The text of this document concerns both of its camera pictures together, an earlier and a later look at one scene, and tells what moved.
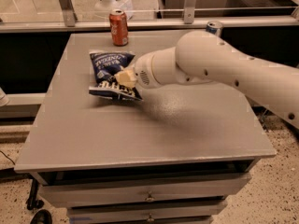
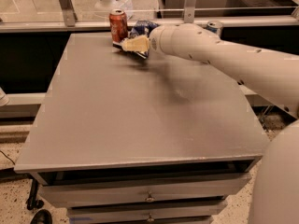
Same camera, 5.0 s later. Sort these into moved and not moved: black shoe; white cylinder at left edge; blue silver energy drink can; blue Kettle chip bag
Moved: blue Kettle chip bag
Not moved: blue silver energy drink can; white cylinder at left edge; black shoe
